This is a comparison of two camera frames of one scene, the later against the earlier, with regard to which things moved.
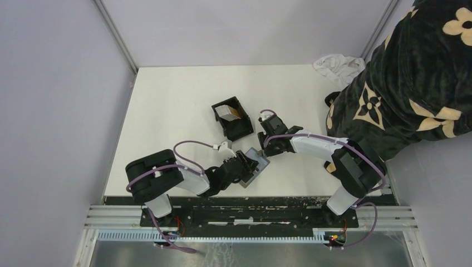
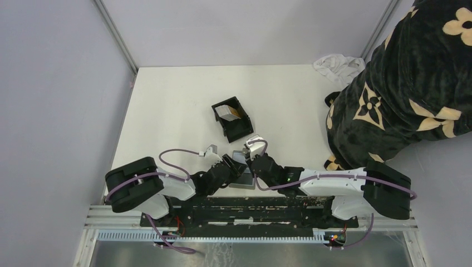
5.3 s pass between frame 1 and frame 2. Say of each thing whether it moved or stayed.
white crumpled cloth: stayed
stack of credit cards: stayed
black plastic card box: stayed
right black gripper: moved
